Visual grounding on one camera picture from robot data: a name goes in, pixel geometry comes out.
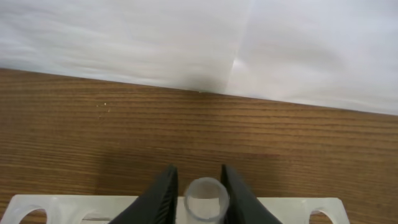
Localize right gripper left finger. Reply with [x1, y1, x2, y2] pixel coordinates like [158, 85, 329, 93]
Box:
[108, 164, 180, 224]

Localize white test tube rack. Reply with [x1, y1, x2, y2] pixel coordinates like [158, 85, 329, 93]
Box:
[0, 194, 351, 224]

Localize clear test tube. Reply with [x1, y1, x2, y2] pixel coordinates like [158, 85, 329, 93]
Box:
[183, 177, 231, 223]

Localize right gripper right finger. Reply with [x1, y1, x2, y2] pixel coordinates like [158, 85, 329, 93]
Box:
[220, 164, 284, 224]

